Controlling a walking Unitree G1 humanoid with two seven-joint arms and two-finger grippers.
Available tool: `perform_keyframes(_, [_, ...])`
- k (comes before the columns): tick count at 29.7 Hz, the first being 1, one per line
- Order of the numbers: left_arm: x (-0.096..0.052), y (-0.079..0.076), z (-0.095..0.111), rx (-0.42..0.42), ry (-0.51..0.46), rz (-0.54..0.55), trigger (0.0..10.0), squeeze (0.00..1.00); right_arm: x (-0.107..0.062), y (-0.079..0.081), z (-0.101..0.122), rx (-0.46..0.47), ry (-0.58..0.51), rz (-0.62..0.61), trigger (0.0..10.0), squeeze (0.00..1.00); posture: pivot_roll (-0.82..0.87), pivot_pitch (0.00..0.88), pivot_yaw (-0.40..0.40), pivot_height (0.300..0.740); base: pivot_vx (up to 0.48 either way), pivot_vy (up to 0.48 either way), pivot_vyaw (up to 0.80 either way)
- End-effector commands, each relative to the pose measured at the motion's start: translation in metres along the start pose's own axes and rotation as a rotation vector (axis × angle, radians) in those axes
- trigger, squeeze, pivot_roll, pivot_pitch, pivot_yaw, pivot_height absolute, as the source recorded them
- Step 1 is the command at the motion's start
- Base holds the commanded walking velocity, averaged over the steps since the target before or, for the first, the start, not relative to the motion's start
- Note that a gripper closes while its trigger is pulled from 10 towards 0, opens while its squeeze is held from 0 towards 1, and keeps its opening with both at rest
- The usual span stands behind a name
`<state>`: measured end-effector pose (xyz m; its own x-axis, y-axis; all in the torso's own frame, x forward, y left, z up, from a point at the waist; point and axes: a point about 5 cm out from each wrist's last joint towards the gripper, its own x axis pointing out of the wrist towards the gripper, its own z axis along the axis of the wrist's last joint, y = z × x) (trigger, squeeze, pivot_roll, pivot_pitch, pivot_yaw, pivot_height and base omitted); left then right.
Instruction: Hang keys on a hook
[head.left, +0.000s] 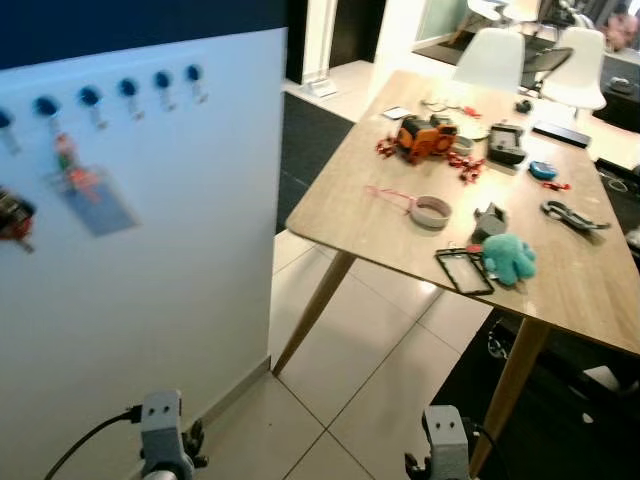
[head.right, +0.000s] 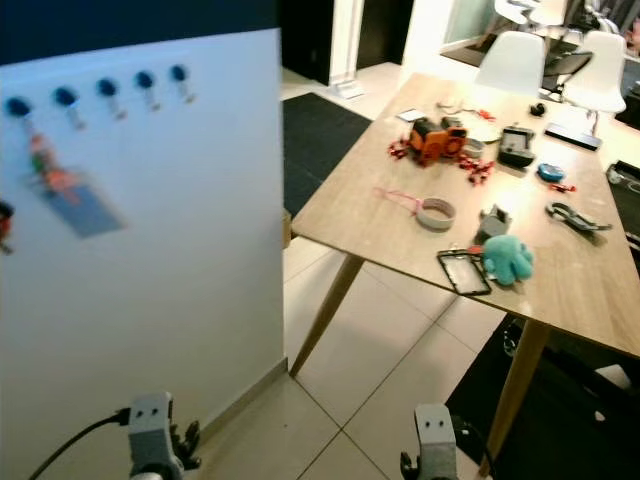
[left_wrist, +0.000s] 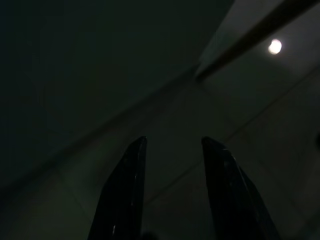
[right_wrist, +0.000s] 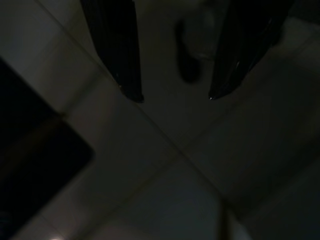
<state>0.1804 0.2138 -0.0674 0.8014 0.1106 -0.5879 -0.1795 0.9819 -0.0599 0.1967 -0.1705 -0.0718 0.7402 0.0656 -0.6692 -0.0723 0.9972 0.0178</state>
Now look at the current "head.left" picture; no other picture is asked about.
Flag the black card holder frame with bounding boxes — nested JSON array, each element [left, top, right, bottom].
[[435, 247, 496, 297]]

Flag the bunch of keys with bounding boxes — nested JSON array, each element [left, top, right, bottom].
[[0, 187, 38, 254]]

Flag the black floor mat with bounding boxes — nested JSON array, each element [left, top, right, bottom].
[[430, 310, 640, 480], [277, 92, 356, 233]]

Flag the wooden table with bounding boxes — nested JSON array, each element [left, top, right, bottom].
[[272, 70, 640, 476]]

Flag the teal plush octopus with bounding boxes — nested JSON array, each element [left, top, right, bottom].
[[481, 233, 537, 288]]

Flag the white tape roll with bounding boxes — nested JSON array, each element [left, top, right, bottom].
[[410, 196, 453, 230]]

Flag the small grey gadget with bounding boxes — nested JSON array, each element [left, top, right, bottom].
[[472, 203, 508, 244]]

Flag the grey carabiner tool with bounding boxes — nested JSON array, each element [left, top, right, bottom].
[[541, 200, 611, 233]]

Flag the red clips pile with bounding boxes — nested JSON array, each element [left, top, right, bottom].
[[447, 152, 486, 186], [376, 135, 401, 161]]

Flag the black open case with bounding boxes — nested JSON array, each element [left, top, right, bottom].
[[596, 155, 640, 237]]

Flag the small blue gadget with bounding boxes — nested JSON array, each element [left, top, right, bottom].
[[528, 160, 558, 181]]

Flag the orange black gadget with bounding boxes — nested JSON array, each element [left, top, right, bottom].
[[396, 120, 437, 164], [428, 114, 459, 151]]

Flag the black handheld remote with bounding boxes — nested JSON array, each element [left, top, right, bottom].
[[487, 122, 528, 167]]

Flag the white patterned plate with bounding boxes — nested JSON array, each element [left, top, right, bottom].
[[455, 116, 493, 141]]

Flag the black smartphone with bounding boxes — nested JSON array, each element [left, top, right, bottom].
[[532, 121, 592, 149]]

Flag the white plastic chair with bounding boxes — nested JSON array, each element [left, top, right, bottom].
[[452, 27, 526, 96], [540, 27, 608, 126]]

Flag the white pole stand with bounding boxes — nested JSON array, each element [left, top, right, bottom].
[[296, 0, 343, 99]]

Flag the black folding chair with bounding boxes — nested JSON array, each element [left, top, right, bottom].
[[520, 45, 576, 91]]

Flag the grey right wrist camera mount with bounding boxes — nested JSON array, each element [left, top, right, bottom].
[[424, 405, 471, 480]]

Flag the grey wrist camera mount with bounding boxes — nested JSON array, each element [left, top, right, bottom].
[[424, 405, 471, 480], [139, 391, 187, 479]]

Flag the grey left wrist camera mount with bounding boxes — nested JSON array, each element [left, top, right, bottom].
[[139, 391, 187, 479]]

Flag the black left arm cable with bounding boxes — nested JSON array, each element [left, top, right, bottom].
[[42, 405, 143, 480]]

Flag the card holder with orange lanyard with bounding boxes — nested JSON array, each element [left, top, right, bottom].
[[52, 132, 139, 239]]

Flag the pink string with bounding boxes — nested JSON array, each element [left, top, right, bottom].
[[364, 185, 419, 214]]

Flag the blue knob wall hook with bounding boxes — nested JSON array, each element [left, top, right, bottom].
[[33, 95, 63, 143], [184, 63, 210, 106], [151, 69, 180, 112], [117, 77, 146, 122], [78, 85, 108, 131], [0, 108, 15, 156]]

